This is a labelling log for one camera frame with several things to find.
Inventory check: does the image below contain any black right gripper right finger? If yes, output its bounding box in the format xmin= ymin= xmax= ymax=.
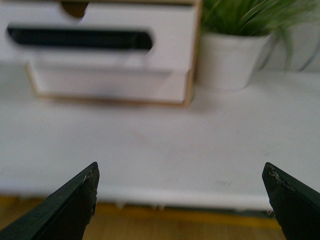
xmin=262 ymin=162 xmax=320 ymax=240

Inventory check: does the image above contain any green leafy plant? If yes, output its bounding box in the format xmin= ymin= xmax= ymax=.
xmin=201 ymin=0 xmax=320 ymax=71

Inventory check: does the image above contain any wooden drawer cabinet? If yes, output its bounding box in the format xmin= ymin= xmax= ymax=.
xmin=24 ymin=0 xmax=203 ymax=107

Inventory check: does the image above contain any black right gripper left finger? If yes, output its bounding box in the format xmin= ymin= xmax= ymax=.
xmin=0 ymin=162 xmax=100 ymax=240

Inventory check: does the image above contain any white plant pot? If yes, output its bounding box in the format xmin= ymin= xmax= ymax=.
xmin=196 ymin=32 xmax=270 ymax=91

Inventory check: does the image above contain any white upper drawer black handle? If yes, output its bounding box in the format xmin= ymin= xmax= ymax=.
xmin=0 ymin=0 xmax=198 ymax=72

